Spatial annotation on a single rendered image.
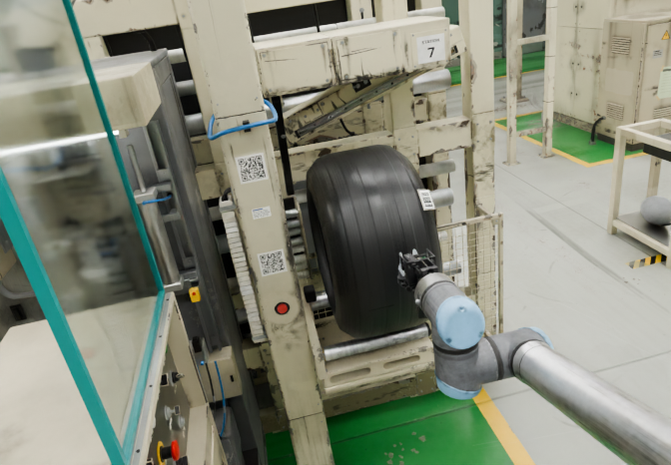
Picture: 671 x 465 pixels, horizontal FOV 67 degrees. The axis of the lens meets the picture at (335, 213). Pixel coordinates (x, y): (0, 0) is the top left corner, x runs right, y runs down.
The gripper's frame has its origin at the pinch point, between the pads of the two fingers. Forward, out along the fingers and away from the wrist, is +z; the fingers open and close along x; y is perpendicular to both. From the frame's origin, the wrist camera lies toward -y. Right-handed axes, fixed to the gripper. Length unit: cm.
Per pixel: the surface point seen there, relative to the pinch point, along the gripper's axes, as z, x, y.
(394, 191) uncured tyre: 9.2, -2.1, 17.5
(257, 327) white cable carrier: 24, 42, -21
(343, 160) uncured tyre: 23.1, 7.9, 25.4
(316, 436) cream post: 29, 32, -69
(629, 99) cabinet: 332, -332, -36
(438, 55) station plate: 42, -30, 48
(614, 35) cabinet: 353, -332, 25
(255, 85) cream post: 15, 28, 50
